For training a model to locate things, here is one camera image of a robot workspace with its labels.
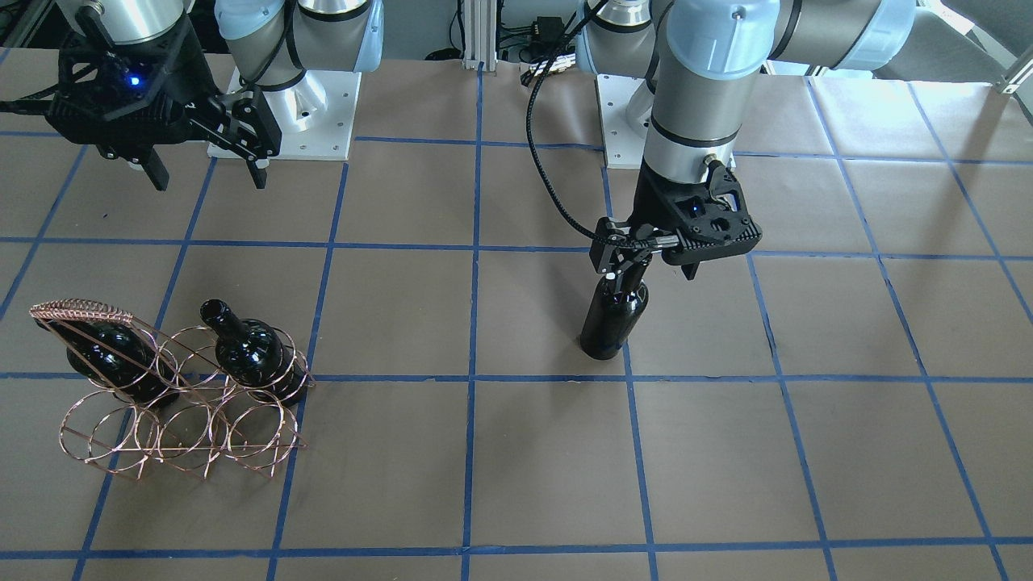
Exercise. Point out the dark bottle in rack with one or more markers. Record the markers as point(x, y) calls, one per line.
point(255, 357)

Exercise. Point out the black power adapter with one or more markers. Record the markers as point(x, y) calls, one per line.
point(546, 33)

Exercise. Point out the dark wine bottle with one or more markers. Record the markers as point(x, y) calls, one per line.
point(608, 323)

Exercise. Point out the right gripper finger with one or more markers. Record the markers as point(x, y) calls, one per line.
point(257, 166)
point(154, 168)

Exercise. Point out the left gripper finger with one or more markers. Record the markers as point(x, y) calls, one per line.
point(627, 282)
point(689, 271)

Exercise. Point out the dark bottle under rack handle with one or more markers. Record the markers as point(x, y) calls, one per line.
point(114, 356)

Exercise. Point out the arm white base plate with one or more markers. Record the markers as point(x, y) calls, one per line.
point(624, 113)
point(316, 114)

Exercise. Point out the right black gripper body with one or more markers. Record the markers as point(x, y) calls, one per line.
point(182, 74)

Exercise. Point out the copper wire wine rack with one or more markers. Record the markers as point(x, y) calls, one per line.
point(213, 418)

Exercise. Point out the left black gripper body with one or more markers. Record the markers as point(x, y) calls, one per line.
point(652, 206)

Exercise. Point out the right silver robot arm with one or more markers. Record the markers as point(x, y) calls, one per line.
point(309, 35)

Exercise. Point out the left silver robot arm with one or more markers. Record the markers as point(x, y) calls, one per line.
point(708, 56)

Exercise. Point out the aluminium frame post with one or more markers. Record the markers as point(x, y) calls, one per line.
point(479, 21)

